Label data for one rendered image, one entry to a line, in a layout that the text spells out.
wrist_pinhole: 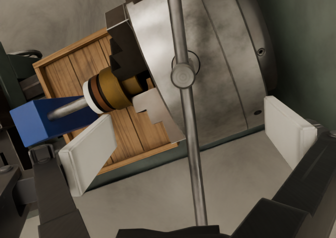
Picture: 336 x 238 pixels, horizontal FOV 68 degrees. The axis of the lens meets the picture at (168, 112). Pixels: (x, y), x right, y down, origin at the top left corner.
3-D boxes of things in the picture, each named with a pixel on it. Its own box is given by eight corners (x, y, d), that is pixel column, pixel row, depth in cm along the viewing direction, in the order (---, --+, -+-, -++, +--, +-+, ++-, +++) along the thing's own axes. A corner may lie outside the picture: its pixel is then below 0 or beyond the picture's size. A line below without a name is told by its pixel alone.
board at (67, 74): (130, 20, 67) (125, 16, 63) (180, 142, 69) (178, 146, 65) (41, 65, 73) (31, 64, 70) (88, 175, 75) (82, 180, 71)
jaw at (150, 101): (185, 73, 42) (211, 138, 42) (189, 76, 47) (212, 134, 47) (129, 97, 44) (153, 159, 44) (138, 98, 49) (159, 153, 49)
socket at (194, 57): (172, 51, 32) (170, 52, 29) (198, 47, 32) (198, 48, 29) (175, 77, 33) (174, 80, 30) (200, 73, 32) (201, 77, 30)
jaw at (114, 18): (172, 38, 43) (142, -21, 34) (179, 58, 41) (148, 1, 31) (117, 63, 46) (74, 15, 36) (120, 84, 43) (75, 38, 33)
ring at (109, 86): (122, 50, 42) (77, 72, 44) (143, 101, 42) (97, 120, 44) (138, 56, 51) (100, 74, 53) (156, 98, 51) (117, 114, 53)
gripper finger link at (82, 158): (82, 197, 14) (70, 198, 14) (118, 146, 21) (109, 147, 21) (69, 150, 14) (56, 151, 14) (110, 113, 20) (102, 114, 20)
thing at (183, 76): (177, 55, 32) (168, 66, 21) (194, 52, 32) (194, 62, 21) (179, 72, 33) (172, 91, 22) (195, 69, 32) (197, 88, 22)
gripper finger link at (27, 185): (51, 206, 13) (-1, 209, 13) (91, 159, 17) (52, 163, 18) (43, 180, 12) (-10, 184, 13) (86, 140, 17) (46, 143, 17)
